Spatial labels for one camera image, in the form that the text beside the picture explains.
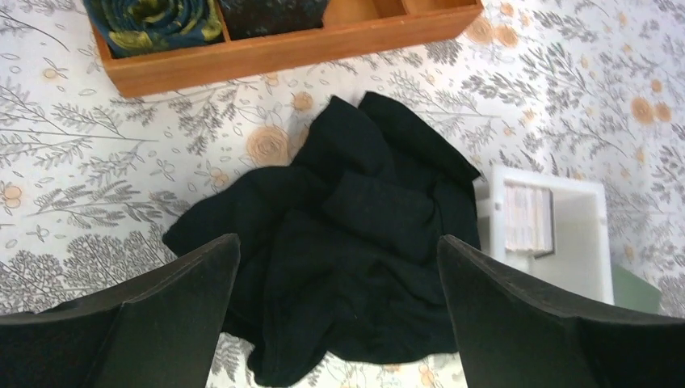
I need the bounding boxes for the dark patterned rolled tie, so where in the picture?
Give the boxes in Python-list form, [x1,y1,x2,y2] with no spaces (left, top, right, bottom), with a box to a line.
[219,0,330,40]

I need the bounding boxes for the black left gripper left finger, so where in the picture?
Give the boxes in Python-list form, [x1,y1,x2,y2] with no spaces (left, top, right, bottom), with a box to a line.
[1,234,240,387]

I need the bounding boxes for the blue yellow rolled tie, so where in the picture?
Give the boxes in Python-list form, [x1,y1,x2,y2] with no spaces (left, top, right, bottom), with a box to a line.
[83,0,223,57]

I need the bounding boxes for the stack of white cards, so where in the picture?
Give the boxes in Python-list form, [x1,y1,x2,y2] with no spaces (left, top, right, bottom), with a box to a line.
[504,184,556,258]

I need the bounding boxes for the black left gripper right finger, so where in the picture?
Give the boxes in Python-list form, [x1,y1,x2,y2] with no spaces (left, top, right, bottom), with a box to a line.
[437,235,684,388]

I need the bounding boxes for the black cloth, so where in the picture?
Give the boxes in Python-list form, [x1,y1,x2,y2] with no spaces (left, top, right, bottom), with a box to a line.
[162,92,480,387]

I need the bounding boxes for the orange wooden compartment tray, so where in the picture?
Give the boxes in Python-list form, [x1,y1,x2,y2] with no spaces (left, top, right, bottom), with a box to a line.
[94,0,484,98]

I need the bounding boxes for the green leather card holder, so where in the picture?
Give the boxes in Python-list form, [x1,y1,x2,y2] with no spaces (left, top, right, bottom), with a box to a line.
[611,264,662,314]

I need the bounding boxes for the white plastic card box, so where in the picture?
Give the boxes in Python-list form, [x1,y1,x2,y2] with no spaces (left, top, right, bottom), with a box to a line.
[474,165,615,305]

